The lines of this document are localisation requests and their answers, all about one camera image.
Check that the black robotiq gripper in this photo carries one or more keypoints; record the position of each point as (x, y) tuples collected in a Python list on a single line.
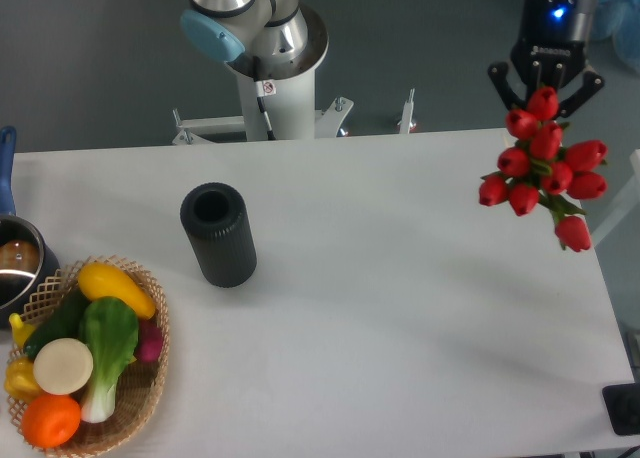
[(550, 50)]

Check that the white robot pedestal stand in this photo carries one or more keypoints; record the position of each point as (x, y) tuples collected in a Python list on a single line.
[(271, 110)]

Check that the blue handled saucepan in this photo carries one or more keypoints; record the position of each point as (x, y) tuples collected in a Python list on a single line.
[(26, 260)]

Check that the black ribbed vase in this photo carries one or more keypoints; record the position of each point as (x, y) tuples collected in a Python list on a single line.
[(216, 222)]

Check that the red tulip bouquet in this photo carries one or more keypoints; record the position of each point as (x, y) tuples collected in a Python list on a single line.
[(538, 170)]

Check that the cream round bun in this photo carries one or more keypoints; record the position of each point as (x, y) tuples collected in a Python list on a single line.
[(63, 366)]

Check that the yellow squash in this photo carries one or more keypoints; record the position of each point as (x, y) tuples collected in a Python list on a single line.
[(100, 280)]

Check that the green bok choy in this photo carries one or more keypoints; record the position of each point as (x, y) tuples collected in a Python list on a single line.
[(109, 329)]

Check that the black device at table edge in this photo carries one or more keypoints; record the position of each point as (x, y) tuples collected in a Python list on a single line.
[(622, 404)]

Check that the white frame at right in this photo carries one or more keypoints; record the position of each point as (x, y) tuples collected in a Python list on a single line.
[(621, 205)]

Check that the woven wicker basket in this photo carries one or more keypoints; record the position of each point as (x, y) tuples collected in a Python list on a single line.
[(140, 386)]

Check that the orange fruit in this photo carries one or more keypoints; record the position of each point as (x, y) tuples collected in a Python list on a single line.
[(51, 420)]

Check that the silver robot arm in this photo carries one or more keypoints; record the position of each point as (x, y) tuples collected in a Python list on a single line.
[(281, 39)]

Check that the yellow bell pepper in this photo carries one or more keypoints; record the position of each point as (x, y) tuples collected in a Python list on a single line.
[(20, 382)]

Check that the blue plastic bag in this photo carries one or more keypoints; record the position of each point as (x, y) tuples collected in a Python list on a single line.
[(618, 22)]

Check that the dark green cucumber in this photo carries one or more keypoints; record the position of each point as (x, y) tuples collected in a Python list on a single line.
[(63, 322)]

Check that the purple red radish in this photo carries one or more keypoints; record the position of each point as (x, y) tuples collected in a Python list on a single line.
[(150, 342)]

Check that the small yellow pepper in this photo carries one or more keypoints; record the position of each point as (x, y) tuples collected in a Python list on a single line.
[(21, 331)]

